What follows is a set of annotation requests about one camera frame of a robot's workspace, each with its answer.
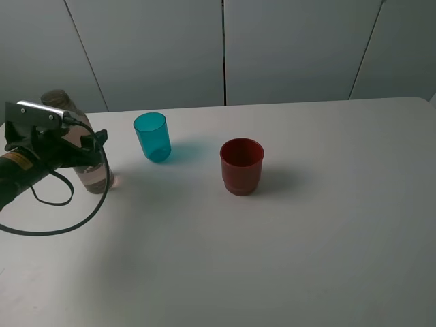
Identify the teal translucent plastic cup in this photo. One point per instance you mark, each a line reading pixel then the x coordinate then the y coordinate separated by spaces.
pixel 152 131

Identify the clear brownish plastic bottle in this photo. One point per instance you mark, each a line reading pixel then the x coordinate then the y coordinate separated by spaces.
pixel 92 177

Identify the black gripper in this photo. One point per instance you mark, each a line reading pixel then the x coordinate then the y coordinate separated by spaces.
pixel 41 146

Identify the red plastic cup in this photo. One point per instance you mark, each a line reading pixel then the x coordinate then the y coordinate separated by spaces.
pixel 241 165

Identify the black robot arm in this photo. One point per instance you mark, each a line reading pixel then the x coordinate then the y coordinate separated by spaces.
pixel 15 182

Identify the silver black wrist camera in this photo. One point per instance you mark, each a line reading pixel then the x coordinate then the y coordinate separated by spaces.
pixel 36 115

